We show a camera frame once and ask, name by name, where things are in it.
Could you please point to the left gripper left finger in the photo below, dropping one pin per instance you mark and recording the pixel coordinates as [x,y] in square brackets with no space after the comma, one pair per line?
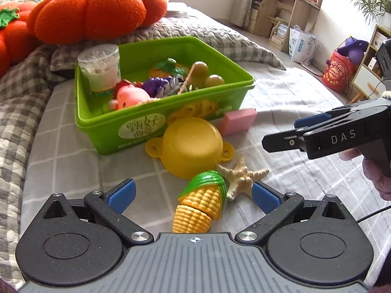
[108,207]

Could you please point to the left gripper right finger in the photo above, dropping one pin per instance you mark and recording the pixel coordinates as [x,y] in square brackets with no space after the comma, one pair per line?
[279,210]

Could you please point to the beige starfish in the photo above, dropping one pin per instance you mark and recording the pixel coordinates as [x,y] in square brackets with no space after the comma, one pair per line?
[239,178]

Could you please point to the yellow toy corn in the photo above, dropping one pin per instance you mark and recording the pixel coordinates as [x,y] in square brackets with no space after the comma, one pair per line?
[200,203]

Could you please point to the pink rectangular block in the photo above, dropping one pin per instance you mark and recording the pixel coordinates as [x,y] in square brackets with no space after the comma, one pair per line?
[237,121]

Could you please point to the yellow toy pot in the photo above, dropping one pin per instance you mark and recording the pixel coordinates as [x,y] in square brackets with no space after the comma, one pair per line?
[190,146]

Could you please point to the tan round toy figure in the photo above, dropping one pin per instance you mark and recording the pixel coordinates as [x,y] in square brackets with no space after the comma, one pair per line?
[199,74]

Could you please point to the person's right hand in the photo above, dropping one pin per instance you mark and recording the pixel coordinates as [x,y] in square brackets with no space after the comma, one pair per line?
[371,171]

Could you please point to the white wooden side cabinet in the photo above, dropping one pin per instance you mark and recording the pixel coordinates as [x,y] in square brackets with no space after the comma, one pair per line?
[367,82]

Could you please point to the red bucket with purple plush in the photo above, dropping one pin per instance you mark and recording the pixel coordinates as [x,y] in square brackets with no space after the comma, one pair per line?
[343,63]

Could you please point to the light checked bed sheet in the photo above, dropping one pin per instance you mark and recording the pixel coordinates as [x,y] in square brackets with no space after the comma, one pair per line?
[63,160]

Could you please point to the green plastic storage box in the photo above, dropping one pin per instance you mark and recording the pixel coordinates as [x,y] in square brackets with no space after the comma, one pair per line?
[112,131]

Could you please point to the white shopping bag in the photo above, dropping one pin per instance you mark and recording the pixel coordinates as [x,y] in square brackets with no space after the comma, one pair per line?
[302,45]

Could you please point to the pink pig toy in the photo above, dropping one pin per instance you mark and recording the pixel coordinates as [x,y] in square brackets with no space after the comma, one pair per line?
[127,95]

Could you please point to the purple toy grapes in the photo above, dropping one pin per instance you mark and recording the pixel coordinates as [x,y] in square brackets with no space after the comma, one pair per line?
[154,85]

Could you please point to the grey checked knitted blanket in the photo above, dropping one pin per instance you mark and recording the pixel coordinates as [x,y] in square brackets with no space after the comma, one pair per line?
[26,88]

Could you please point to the wooden shelf unit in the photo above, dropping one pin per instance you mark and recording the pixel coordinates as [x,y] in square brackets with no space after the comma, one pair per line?
[273,19]

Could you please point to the orange toy with green leaves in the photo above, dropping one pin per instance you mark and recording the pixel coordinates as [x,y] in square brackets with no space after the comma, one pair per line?
[169,67]

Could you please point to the small orange pumpkin cushion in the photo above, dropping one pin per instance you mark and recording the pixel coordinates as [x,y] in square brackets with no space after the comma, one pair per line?
[16,42]

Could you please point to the large orange pumpkin cushion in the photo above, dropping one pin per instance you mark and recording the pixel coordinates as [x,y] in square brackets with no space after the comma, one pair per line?
[72,21]

